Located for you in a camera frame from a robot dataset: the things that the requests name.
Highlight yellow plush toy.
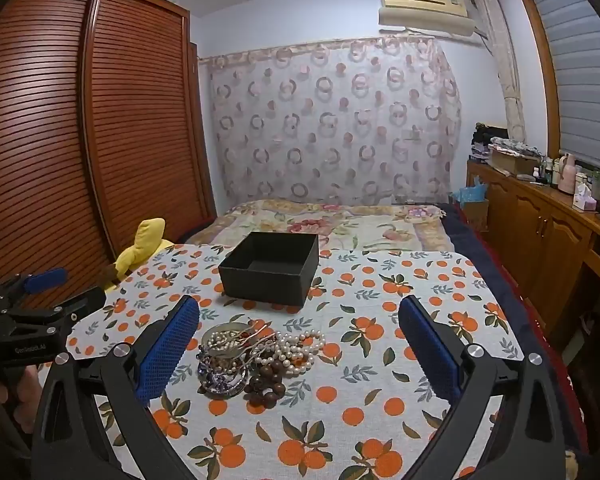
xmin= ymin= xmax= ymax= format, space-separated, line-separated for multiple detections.
xmin=100 ymin=217 xmax=176 ymax=296

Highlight folded patterned cloth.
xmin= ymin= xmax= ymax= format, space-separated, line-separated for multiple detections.
xmin=487 ymin=137 xmax=543 ymax=158

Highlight white air conditioner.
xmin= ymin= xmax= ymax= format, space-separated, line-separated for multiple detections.
xmin=378 ymin=0 xmax=476 ymax=38

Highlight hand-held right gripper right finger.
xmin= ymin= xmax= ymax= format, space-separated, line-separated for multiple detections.
xmin=397 ymin=296 xmax=571 ymax=480

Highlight small brown cardboard box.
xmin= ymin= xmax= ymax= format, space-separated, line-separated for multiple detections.
xmin=460 ymin=200 xmax=490 ymax=231

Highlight tied floral side curtain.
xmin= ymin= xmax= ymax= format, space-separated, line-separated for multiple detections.
xmin=472 ymin=0 xmax=528 ymax=146

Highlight pile of dark clothes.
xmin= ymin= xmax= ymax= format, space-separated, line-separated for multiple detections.
xmin=471 ymin=122 xmax=508 ymax=161

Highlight pink thermos jug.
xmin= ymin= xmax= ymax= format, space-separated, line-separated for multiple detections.
xmin=559 ymin=154 xmax=578 ymax=193

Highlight wooden cabinet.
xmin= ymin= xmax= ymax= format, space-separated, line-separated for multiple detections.
xmin=466 ymin=157 xmax=600 ymax=341

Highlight long pearl necklace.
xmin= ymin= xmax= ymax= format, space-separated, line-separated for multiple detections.
xmin=260 ymin=329 xmax=327 ymax=376

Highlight black storage box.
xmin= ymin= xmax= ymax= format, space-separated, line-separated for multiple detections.
xmin=218 ymin=231 xmax=321 ymax=307

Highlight brown slatted wardrobe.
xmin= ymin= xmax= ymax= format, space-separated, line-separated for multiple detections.
xmin=0 ymin=0 xmax=218 ymax=341

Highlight cardboard box with cloths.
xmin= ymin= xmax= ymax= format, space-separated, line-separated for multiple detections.
xmin=489 ymin=147 xmax=541 ymax=176

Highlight grey window blind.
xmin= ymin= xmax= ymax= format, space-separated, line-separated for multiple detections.
xmin=525 ymin=0 xmax=600 ymax=181

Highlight purple bead bracelet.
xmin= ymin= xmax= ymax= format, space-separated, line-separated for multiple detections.
xmin=200 ymin=355 xmax=248 ymax=386

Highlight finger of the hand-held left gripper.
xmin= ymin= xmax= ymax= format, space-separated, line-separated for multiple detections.
xmin=2 ymin=286 xmax=107 ymax=348
xmin=0 ymin=267 xmax=68 ymax=311

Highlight dark blue bed sheet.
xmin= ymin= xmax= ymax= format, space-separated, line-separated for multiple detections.
xmin=440 ymin=202 xmax=588 ymax=451

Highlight circle pattern curtain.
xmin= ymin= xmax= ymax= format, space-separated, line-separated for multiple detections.
xmin=200 ymin=35 xmax=463 ymax=208

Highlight person's left hand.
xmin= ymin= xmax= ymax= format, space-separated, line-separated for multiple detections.
xmin=0 ymin=364 xmax=45 ymax=436

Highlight small pearl bracelet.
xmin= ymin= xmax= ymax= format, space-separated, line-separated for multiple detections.
xmin=206 ymin=332 xmax=241 ymax=353

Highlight floral bed blanket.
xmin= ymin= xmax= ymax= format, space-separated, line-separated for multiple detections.
xmin=185 ymin=199 xmax=456 ymax=256

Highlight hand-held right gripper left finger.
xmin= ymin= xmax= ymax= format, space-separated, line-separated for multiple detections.
xmin=30 ymin=296 xmax=201 ymax=480

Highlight metal hairpin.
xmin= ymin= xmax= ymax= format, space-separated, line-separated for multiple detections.
xmin=230 ymin=324 xmax=276 ymax=348
xmin=242 ymin=332 xmax=281 ymax=361

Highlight white pink tissue box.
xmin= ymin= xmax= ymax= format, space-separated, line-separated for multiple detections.
xmin=573 ymin=184 xmax=598 ymax=211

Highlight orange print tablecloth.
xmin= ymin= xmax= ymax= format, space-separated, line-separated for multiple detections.
xmin=37 ymin=244 xmax=526 ymax=480

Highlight silver bangle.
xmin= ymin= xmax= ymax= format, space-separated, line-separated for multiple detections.
xmin=200 ymin=323 xmax=251 ymax=361

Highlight brown wooden bead bracelet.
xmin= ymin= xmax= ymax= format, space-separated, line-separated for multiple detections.
xmin=243 ymin=360 xmax=287 ymax=408

